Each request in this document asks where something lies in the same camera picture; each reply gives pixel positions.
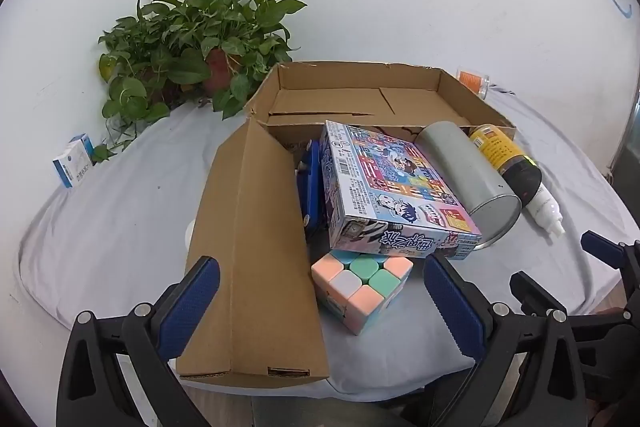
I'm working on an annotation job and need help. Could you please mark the yellow label bottle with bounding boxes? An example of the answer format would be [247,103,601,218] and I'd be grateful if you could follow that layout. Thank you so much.
[467,124,542,212]

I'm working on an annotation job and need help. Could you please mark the glass jar orange label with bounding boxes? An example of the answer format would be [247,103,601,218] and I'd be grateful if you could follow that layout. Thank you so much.
[456,67,491,100]

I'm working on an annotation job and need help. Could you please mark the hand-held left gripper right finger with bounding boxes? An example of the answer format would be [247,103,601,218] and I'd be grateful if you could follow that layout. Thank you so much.
[423,253,588,427]

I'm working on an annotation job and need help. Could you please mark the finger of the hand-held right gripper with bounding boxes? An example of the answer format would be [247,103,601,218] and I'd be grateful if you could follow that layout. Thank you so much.
[581,230,640,308]
[509,271,640,360]

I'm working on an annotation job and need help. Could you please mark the potted green plant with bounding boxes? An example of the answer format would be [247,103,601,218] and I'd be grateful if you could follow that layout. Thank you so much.
[92,0,308,162]

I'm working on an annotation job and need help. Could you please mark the silver metal can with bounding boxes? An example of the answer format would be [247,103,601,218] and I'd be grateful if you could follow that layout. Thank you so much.
[416,121,522,251]

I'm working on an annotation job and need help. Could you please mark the colourful cartoon game box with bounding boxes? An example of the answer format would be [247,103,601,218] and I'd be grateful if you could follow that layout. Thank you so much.
[319,120,482,261]

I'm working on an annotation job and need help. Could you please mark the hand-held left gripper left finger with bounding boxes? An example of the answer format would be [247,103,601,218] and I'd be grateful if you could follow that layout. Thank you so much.
[57,255,222,427]

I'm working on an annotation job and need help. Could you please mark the small blue white carton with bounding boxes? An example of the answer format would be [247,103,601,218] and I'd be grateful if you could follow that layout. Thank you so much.
[52,133,96,190]

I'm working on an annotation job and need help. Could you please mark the brown cardboard box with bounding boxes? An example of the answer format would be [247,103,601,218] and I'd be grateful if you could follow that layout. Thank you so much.
[175,61,517,389]

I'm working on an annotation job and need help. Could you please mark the pastel puzzle cube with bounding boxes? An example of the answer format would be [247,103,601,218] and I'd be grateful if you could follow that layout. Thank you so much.
[311,249,414,336]

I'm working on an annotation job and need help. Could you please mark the blue plastic object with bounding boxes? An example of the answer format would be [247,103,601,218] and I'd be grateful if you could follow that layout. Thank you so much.
[295,139,326,238]

